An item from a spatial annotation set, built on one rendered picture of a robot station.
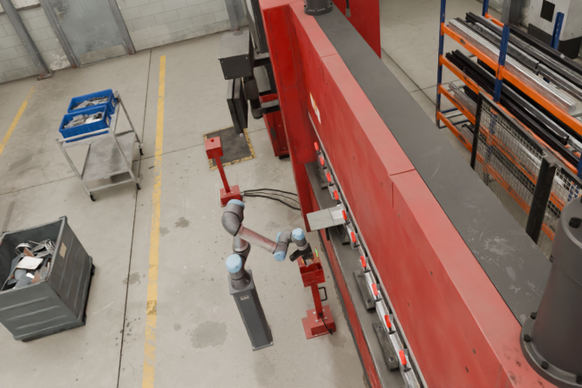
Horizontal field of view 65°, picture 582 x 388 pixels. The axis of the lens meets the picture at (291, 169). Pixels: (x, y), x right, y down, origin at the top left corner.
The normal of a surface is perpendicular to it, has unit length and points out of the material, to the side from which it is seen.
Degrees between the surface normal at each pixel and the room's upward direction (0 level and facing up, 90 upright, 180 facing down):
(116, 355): 0
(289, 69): 90
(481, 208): 0
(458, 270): 0
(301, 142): 90
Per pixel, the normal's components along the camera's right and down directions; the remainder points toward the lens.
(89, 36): 0.20, 0.59
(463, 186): -0.16, -0.77
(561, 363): -0.61, 0.57
